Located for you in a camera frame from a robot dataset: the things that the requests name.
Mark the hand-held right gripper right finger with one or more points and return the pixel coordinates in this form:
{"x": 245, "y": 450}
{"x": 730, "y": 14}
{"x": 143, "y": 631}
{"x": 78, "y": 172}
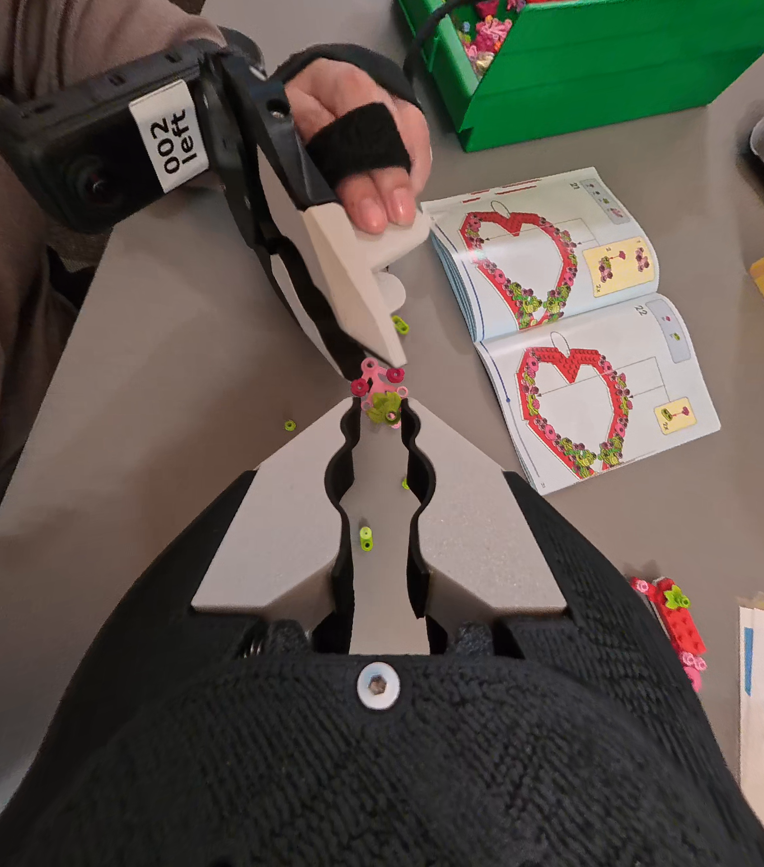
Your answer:
{"x": 490, "y": 535}

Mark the red lego heart section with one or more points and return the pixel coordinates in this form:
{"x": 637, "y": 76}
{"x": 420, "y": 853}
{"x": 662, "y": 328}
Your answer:
{"x": 673, "y": 616}

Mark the person's left forearm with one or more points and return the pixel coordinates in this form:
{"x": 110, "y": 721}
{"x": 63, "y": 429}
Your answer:
{"x": 83, "y": 34}

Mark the pink and lime lego flower assembly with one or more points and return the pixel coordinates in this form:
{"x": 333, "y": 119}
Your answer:
{"x": 380, "y": 394}

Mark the pile of loose lego pieces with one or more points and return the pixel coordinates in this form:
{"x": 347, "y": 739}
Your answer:
{"x": 487, "y": 34}

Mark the lime two-hole lego piece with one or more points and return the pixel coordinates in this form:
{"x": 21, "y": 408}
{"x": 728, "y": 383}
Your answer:
{"x": 400, "y": 325}
{"x": 366, "y": 538}

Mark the green plastic bin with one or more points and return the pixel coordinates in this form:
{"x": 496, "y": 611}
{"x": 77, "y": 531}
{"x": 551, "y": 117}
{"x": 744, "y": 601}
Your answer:
{"x": 592, "y": 74}

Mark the person's left hand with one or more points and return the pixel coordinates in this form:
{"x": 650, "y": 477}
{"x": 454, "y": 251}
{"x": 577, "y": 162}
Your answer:
{"x": 354, "y": 101}

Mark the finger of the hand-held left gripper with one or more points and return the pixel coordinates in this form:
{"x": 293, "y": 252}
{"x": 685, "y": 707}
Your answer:
{"x": 290, "y": 278}
{"x": 361, "y": 291}

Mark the lego instruction booklet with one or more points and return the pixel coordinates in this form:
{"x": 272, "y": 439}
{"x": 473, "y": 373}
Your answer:
{"x": 571, "y": 332}

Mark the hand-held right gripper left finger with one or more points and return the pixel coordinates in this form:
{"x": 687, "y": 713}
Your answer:
{"x": 273, "y": 535}

